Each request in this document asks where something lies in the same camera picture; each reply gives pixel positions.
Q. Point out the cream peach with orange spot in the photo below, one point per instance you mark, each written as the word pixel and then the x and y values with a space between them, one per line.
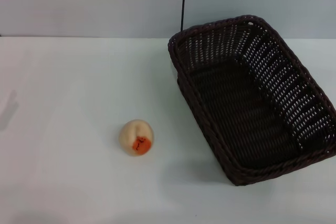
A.
pixel 134 137

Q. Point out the dark brown woven basket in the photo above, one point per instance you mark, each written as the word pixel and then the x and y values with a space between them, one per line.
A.
pixel 231 103

